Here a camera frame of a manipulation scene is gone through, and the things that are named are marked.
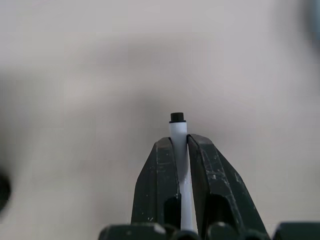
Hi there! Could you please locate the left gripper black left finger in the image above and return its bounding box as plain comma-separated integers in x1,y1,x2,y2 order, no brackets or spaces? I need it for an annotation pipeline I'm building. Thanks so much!
130,136,183,228

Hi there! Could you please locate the white marker with black cap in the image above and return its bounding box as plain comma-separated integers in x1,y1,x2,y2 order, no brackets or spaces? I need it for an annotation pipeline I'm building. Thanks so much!
168,112,199,232

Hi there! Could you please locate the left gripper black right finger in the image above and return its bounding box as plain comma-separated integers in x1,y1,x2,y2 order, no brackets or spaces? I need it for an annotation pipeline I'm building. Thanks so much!
186,133,271,238

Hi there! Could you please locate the black plastic cup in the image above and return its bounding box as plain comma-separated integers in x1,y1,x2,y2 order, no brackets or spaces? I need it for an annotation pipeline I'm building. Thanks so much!
0,171,12,210

